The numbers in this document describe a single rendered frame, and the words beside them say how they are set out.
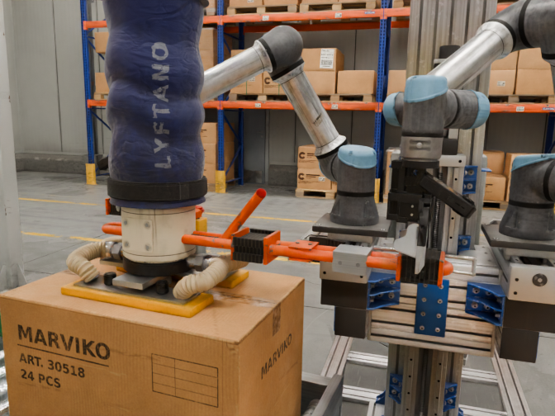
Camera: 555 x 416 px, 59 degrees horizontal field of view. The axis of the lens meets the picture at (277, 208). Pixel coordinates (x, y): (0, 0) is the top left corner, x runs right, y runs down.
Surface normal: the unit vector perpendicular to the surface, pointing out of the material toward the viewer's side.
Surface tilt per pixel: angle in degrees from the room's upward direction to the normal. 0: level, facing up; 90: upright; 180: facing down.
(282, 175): 90
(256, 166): 90
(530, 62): 92
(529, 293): 90
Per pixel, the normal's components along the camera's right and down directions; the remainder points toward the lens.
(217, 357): -0.36, 0.16
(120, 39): -0.43, -0.10
